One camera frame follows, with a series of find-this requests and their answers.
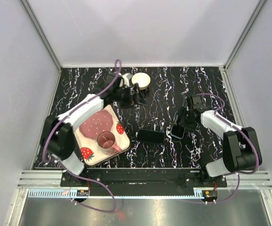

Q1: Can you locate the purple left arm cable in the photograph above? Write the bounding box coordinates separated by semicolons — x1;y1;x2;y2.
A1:
41;58;122;212

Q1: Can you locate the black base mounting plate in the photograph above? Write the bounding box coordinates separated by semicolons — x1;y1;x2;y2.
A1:
60;167;228;189

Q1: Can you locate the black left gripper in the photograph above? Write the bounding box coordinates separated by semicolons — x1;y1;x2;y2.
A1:
112;83;146;109

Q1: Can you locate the phone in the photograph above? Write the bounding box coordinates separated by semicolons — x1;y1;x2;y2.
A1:
170;125;184;140

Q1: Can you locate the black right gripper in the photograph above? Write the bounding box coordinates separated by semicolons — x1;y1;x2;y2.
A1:
172;106;197;133

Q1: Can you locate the pink dotted plate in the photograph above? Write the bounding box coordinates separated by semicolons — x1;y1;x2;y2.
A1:
79;110;113;140

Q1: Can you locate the white strawberry tray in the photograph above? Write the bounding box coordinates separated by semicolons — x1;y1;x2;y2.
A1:
74;105;130;167

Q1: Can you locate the cream ceramic bowl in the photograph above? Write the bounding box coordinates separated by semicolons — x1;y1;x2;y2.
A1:
131;73;151;90

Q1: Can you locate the black smartphone on table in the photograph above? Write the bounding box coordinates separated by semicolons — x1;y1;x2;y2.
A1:
137;129;165;144

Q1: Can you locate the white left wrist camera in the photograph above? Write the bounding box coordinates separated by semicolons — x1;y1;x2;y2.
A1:
121;73;132;87

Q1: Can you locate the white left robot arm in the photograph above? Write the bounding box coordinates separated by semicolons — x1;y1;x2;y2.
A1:
40;73;145;186

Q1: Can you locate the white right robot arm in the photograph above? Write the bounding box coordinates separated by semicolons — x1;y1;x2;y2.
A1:
170;94;262;187

